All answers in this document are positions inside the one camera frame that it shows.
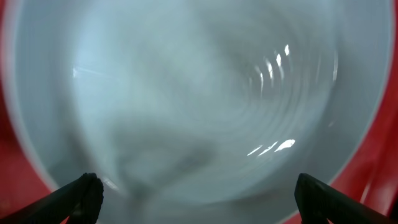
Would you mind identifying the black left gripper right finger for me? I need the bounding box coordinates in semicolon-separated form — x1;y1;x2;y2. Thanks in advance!
294;173;395;224

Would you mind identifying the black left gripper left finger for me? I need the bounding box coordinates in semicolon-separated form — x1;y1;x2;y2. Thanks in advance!
1;173;104;224

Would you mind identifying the light blue bowl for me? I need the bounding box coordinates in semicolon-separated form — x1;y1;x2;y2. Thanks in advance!
73;1;336;204

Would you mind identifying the red plastic tray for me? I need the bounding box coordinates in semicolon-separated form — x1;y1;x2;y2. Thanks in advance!
0;0;398;224

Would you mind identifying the light blue plate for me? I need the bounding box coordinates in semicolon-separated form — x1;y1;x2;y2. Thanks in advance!
0;0;396;224

